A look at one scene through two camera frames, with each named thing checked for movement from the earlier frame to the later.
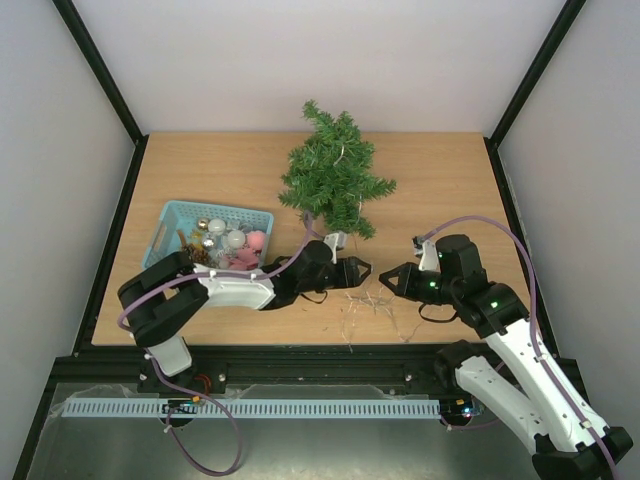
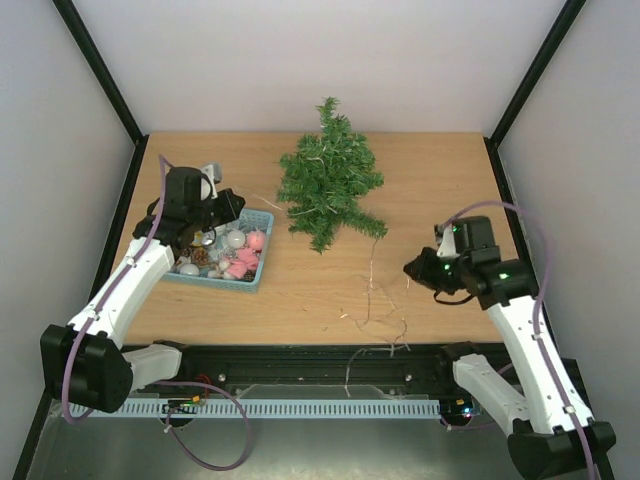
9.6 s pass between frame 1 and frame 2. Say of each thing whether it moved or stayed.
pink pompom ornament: stayed
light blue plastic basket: stayed
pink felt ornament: stayed
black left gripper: moved
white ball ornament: stayed
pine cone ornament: stayed
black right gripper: moved
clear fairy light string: moved
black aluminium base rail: stayed
